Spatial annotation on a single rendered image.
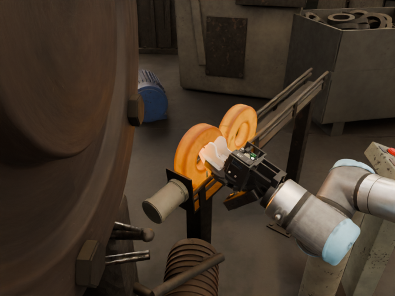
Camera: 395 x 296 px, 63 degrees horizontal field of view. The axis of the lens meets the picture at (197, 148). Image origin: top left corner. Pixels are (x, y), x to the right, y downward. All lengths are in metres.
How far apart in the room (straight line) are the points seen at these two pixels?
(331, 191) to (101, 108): 0.67
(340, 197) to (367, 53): 1.67
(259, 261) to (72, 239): 1.35
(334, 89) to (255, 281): 1.40
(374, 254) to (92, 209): 1.13
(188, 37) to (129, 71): 2.72
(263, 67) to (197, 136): 2.20
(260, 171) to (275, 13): 2.19
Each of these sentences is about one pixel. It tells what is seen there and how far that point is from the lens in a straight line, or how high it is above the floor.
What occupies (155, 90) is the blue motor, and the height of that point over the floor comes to 0.30.
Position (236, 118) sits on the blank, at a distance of 0.81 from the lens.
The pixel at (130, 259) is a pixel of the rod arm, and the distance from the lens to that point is 0.35.
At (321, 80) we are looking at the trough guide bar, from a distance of 1.30.
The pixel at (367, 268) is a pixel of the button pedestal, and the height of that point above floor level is 0.21.
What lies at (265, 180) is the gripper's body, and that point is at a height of 0.75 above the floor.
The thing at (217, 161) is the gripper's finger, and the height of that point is 0.75.
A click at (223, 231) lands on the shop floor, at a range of 1.59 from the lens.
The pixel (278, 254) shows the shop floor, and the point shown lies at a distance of 1.54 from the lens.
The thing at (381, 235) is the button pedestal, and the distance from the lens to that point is 1.21.
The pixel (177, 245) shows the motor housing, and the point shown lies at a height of 0.52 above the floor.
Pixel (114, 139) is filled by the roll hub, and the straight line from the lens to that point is 0.23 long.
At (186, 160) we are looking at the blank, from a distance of 0.70.
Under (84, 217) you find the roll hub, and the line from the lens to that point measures 0.19.
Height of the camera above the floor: 1.14
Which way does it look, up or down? 31 degrees down
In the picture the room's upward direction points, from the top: straight up
